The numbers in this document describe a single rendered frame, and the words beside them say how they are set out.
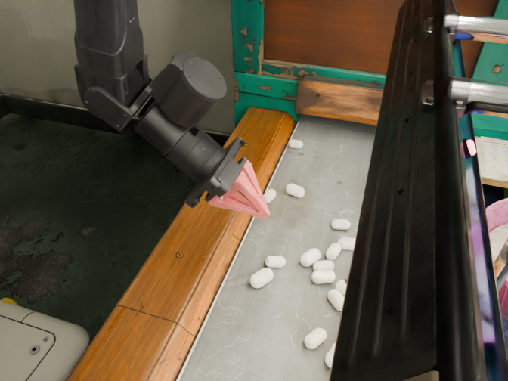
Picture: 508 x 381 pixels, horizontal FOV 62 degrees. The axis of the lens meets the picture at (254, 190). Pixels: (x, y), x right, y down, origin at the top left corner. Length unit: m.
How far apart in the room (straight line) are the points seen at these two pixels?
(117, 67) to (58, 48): 1.94
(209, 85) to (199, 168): 0.11
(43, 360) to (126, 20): 0.91
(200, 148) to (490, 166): 0.57
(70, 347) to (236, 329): 0.69
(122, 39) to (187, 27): 1.49
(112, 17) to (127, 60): 0.05
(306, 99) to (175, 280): 0.49
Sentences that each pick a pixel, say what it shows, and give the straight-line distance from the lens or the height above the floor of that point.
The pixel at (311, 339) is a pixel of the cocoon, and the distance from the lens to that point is 0.58.
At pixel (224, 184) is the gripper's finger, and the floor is 0.93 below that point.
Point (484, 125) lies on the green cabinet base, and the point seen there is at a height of 0.80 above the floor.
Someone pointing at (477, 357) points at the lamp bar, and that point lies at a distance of 0.18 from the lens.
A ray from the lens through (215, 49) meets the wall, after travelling 1.95.
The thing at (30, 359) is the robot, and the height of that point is 0.28.
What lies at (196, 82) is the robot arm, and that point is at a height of 1.05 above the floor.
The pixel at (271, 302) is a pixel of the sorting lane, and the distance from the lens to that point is 0.63.
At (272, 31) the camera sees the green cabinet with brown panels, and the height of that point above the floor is 0.94.
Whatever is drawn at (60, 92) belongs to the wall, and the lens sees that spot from 2.57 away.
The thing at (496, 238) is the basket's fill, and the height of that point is 0.73.
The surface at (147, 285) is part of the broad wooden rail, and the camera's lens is 0.63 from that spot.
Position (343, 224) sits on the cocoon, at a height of 0.76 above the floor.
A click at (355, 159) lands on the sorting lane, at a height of 0.74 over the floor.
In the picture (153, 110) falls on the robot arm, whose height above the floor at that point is 1.00.
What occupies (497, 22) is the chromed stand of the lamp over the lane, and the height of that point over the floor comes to 1.12.
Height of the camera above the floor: 1.25
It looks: 40 degrees down
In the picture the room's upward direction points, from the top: straight up
